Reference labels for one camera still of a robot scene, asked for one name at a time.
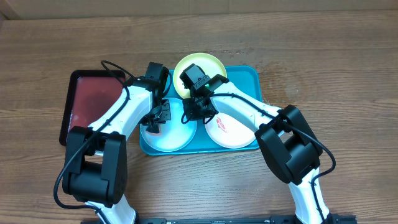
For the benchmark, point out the black red-lined sponge tray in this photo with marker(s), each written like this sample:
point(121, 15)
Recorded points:
point(90, 94)

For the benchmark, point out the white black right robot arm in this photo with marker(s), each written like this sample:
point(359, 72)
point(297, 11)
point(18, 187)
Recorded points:
point(288, 145)

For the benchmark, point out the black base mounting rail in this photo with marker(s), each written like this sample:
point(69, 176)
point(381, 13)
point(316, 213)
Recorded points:
point(277, 219)

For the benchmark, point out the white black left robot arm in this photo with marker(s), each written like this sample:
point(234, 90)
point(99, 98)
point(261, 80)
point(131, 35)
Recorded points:
point(94, 175)

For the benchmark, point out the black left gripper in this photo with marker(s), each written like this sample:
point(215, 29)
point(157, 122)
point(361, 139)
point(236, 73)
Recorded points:
point(164, 115)

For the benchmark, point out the light blue plastic plate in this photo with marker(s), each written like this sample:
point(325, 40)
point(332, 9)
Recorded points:
point(173, 135)

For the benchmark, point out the yellow-green plastic plate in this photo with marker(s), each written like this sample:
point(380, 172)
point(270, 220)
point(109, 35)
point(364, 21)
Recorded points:
point(207, 62)

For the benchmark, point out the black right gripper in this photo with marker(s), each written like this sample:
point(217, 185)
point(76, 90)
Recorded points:
point(188, 107)

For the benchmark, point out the teal plastic serving tray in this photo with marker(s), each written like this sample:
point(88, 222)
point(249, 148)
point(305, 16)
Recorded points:
point(247, 80)

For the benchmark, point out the pink white plastic plate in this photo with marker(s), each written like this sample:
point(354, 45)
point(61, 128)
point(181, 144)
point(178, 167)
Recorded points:
point(228, 132)

